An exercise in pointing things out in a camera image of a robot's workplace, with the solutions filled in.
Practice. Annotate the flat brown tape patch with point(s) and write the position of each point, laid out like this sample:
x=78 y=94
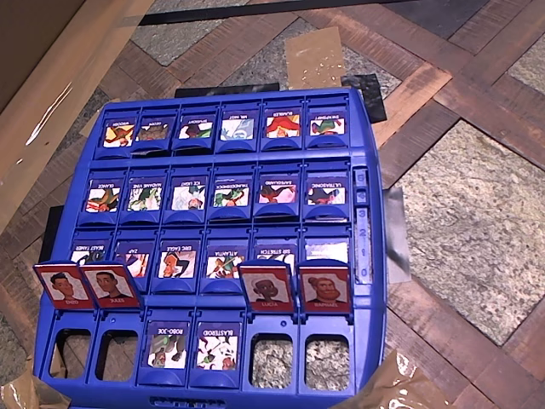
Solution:
x=315 y=59

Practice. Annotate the blue-framed Safeguard character card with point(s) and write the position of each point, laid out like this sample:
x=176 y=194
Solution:
x=277 y=194

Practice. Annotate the Mr Mist flip tile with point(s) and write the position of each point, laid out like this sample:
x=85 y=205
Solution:
x=237 y=129

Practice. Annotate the blue guessing game board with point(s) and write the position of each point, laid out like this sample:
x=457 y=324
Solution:
x=366 y=298

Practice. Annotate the Glance flip tile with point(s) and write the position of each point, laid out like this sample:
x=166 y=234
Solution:
x=103 y=199

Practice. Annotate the Bubbles flip tile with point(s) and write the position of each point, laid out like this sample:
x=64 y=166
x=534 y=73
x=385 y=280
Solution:
x=283 y=126

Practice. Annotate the Swampsey flip tile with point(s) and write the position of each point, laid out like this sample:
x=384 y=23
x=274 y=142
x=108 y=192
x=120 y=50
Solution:
x=327 y=126

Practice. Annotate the blue-framed Ultrasonic character card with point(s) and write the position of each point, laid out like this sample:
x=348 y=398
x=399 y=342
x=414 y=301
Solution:
x=326 y=195

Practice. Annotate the Madame Vine flip tile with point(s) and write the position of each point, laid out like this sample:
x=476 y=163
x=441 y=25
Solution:
x=145 y=198

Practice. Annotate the red card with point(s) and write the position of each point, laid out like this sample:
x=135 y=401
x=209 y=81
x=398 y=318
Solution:
x=64 y=285
x=111 y=285

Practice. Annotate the black tape piece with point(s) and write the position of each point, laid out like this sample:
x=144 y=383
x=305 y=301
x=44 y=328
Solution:
x=51 y=234
x=225 y=90
x=366 y=98

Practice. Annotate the blue-framed Beast Tamer character card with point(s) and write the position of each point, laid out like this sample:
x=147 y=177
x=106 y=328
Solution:
x=91 y=249

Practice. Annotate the Ice Light flip tile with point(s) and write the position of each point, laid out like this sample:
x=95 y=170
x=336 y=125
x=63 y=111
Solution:
x=188 y=197

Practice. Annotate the card Blastered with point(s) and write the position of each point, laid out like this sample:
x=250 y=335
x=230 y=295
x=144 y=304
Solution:
x=218 y=347

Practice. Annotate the brown cardboard box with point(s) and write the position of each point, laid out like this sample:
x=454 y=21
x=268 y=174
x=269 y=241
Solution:
x=42 y=64

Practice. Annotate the red card Raphael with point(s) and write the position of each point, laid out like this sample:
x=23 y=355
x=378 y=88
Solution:
x=324 y=287

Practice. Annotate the blue-framed Zap character card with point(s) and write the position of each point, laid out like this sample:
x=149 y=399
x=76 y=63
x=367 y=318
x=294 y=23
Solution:
x=136 y=255

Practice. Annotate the green creature flip tile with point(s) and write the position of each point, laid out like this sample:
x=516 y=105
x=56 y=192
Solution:
x=195 y=130

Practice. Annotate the Wrecker flip tile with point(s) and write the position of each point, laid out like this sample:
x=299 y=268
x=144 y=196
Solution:
x=119 y=134

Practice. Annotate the long black tape strip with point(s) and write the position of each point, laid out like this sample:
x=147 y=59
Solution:
x=213 y=13

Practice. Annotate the blue flap with Sir Stretch card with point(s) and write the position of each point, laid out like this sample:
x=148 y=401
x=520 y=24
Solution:
x=274 y=251

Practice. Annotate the tan tape strip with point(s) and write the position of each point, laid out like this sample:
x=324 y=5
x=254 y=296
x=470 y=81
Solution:
x=100 y=117

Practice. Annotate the blue flap with glare-washed card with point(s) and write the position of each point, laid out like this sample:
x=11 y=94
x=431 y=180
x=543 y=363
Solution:
x=327 y=249

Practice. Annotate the red card Robo-Joe tile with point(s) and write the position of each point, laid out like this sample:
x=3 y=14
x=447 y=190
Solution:
x=167 y=345

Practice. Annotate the crumpled brown packing tape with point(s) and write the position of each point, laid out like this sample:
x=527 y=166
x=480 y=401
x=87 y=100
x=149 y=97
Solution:
x=391 y=383
x=21 y=394

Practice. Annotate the red card Lucia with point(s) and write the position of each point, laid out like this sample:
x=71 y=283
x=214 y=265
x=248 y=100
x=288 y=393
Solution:
x=266 y=287

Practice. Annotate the blue flap with Atlanta card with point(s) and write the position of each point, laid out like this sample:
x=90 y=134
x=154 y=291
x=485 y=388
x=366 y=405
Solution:
x=223 y=264

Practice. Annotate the Gecko flip tile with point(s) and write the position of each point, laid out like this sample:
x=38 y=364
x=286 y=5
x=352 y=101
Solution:
x=153 y=132

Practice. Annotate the Thundershock flip tile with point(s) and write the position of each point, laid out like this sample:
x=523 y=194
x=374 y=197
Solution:
x=232 y=196

